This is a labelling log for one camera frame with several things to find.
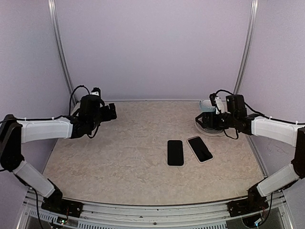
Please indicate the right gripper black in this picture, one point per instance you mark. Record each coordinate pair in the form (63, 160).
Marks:
(206, 115)

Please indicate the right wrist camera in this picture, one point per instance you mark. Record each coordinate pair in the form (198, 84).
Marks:
(217, 103)

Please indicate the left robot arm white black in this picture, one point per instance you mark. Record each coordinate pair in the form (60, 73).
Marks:
(17, 131)

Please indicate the black phone case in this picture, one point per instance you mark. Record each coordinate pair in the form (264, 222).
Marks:
(175, 153)

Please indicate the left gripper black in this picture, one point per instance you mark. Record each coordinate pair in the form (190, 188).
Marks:
(108, 117)

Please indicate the front aluminium rail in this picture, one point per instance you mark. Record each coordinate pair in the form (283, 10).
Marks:
(220, 214)

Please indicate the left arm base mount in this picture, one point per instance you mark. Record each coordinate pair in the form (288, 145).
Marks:
(63, 206)

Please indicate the pink phone case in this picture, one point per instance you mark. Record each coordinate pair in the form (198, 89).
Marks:
(200, 149)

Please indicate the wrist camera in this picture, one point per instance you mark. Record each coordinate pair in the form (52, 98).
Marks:
(217, 103)
(96, 91)

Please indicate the light blue mug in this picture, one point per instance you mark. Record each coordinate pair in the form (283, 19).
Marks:
(206, 106)

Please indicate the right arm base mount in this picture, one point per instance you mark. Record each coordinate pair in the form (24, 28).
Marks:
(246, 206)

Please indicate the right aluminium frame post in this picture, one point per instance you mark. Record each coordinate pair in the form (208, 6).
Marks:
(247, 45)

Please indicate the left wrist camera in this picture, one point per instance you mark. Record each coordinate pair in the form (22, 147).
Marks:
(96, 91)

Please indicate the left aluminium frame post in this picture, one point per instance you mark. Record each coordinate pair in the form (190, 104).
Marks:
(56, 29)

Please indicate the aluminium frame post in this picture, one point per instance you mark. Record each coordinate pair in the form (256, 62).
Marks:
(56, 29)
(247, 45)

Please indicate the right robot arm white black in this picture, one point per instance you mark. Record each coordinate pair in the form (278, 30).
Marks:
(257, 124)

